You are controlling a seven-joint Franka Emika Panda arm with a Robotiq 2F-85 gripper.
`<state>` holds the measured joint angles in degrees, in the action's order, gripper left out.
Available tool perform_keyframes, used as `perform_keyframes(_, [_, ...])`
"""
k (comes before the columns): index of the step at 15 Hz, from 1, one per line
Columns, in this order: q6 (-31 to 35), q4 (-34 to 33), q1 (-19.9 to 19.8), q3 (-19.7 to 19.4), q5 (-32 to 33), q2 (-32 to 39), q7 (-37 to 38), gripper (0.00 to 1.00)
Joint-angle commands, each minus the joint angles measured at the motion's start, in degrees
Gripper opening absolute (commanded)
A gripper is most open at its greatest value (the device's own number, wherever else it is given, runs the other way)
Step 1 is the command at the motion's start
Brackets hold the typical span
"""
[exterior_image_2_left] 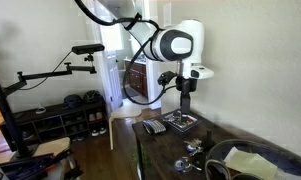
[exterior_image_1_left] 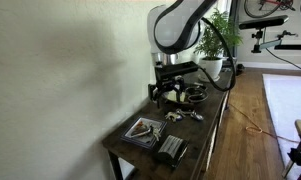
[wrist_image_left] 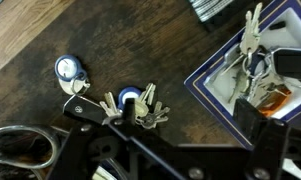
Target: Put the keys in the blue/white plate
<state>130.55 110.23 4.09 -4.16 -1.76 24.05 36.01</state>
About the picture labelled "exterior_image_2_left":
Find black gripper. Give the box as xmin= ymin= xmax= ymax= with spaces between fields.
xmin=175 ymin=75 xmax=198 ymax=116

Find key bunch with blue tag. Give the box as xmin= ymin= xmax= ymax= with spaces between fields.
xmin=173 ymin=156 xmax=204 ymax=173

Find black white striped wallet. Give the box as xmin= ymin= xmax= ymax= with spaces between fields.
xmin=142 ymin=119 xmax=168 ymax=136

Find dark wooden console table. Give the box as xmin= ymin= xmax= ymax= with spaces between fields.
xmin=131 ymin=107 xmax=301 ymax=180

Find brown wooden cabinet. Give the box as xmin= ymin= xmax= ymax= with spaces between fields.
xmin=124 ymin=59 xmax=149 ymax=98

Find round light wooden stool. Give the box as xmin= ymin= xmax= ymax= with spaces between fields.
xmin=108 ymin=104 xmax=143 ymax=151

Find white panel door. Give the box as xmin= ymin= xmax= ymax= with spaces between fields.
xmin=89 ymin=0 xmax=124 ymax=114

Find yellow paper note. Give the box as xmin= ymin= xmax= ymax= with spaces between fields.
xmin=223 ymin=146 xmax=279 ymax=180

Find black bicycle helmet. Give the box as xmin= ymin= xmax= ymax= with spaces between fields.
xmin=63 ymin=94 xmax=84 ymax=109
xmin=82 ymin=89 xmax=104 ymax=104

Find dark blue glass bowl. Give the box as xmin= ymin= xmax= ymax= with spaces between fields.
xmin=204 ymin=139 xmax=301 ymax=180

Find dark wooden shoe shelf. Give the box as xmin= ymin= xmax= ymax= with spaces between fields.
xmin=0 ymin=99 xmax=109 ymax=151

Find tan seat stool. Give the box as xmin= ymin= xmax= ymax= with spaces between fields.
xmin=0 ymin=136 xmax=85 ymax=180

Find small white shelf object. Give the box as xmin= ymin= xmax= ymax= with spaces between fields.
xmin=34 ymin=101 xmax=47 ymax=115

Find black stand pole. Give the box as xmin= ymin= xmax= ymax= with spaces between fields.
xmin=0 ymin=61 xmax=38 ymax=159

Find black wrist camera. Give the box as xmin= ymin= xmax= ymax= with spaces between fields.
xmin=156 ymin=70 xmax=178 ymax=87

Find black coiled cord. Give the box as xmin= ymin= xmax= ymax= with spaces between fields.
xmin=204 ymin=159 xmax=258 ymax=180

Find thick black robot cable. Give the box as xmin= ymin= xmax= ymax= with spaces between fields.
xmin=74 ymin=0 xmax=178 ymax=106

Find white light switch plate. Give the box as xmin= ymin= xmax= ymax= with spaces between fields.
xmin=162 ymin=2 xmax=173 ymax=28

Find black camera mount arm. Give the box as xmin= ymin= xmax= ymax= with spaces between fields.
xmin=3 ymin=53 xmax=98 ymax=96

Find black stereo camera bar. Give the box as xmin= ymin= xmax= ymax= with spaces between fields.
xmin=71 ymin=43 xmax=106 ymax=56

